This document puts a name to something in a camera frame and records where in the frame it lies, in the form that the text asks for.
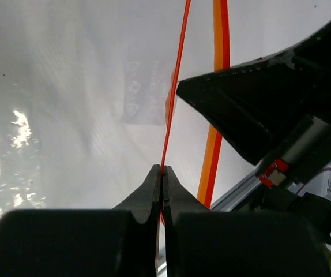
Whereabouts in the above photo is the clear zip top bag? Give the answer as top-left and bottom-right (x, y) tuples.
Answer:
(0, 1), (331, 217)

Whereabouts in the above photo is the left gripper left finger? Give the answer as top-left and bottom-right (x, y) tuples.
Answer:
(0, 165), (161, 276)

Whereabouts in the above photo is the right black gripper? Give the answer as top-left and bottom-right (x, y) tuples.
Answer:
(176, 21), (331, 201)

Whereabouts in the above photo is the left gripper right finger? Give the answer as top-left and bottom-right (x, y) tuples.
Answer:
(162, 167), (331, 276)

